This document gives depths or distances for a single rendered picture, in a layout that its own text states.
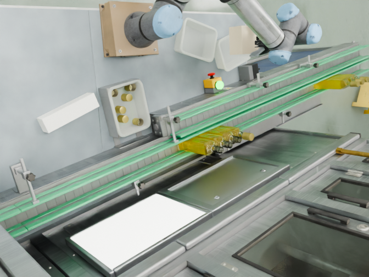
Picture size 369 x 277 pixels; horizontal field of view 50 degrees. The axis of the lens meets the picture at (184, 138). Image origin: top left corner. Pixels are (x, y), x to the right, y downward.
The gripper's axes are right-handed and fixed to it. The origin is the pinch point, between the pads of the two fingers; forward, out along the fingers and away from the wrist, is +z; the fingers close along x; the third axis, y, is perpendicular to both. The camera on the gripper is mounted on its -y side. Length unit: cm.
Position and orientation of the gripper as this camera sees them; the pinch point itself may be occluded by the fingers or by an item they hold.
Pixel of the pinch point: (250, 39)
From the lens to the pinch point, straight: 184.3
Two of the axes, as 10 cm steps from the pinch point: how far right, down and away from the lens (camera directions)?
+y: -7.8, 1.7, -6.1
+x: 0.6, 9.8, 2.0
